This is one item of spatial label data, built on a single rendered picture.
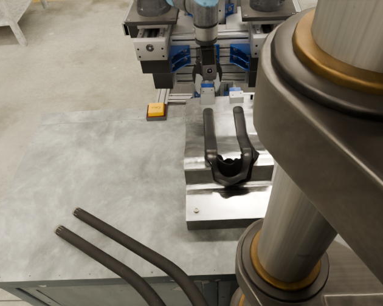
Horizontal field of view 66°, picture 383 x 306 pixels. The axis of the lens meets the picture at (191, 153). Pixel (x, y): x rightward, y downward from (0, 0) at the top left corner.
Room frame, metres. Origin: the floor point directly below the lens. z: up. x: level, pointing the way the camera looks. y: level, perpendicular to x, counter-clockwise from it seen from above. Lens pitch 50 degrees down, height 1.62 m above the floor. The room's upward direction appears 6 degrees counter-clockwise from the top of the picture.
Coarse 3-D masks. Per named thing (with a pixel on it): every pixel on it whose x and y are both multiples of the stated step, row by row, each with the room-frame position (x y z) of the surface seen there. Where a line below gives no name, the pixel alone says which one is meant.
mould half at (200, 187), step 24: (192, 120) 0.77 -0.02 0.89; (216, 120) 0.76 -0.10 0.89; (192, 144) 0.64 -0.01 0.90; (192, 168) 0.52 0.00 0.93; (264, 168) 0.50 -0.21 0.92; (192, 192) 0.49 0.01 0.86; (216, 192) 0.48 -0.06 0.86; (240, 192) 0.47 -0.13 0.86; (264, 192) 0.46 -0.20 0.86; (192, 216) 0.41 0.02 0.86; (216, 216) 0.40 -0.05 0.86; (240, 216) 0.39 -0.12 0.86
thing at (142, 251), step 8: (80, 208) 0.50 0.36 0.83; (80, 216) 0.46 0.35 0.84; (88, 216) 0.45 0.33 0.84; (88, 224) 0.43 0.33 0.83; (96, 224) 0.42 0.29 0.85; (104, 224) 0.41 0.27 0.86; (104, 232) 0.39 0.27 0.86; (112, 232) 0.38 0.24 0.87; (120, 232) 0.38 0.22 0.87; (120, 240) 0.35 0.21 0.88; (128, 240) 0.34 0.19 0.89; (136, 240) 0.34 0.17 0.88; (128, 248) 0.33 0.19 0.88; (136, 248) 0.32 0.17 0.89; (144, 248) 0.31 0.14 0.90; (144, 256) 0.29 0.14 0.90; (152, 256) 0.29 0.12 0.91; (160, 256) 0.28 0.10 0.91
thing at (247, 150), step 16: (208, 112) 0.81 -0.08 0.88; (240, 112) 0.79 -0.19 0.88; (208, 128) 0.73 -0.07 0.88; (240, 128) 0.72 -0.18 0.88; (208, 144) 0.64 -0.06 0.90; (240, 144) 0.61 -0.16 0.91; (208, 160) 0.53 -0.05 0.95; (224, 160) 0.53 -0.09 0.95; (240, 160) 0.53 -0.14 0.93; (256, 160) 0.52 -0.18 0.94; (224, 176) 0.52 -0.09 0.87; (240, 176) 0.52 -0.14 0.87
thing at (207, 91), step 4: (208, 80) 0.95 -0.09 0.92; (204, 84) 0.91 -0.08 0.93; (208, 84) 0.91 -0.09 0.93; (212, 84) 0.91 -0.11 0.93; (204, 88) 0.88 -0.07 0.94; (208, 88) 0.87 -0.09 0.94; (212, 88) 0.87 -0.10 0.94; (204, 92) 0.85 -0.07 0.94; (208, 92) 0.85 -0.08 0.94; (212, 92) 0.85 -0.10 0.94; (204, 96) 0.84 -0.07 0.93; (208, 96) 0.84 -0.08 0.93; (212, 96) 0.84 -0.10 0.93; (204, 100) 0.85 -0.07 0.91; (208, 100) 0.84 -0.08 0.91; (212, 100) 0.84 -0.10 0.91; (204, 104) 0.85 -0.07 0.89; (208, 104) 0.85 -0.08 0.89
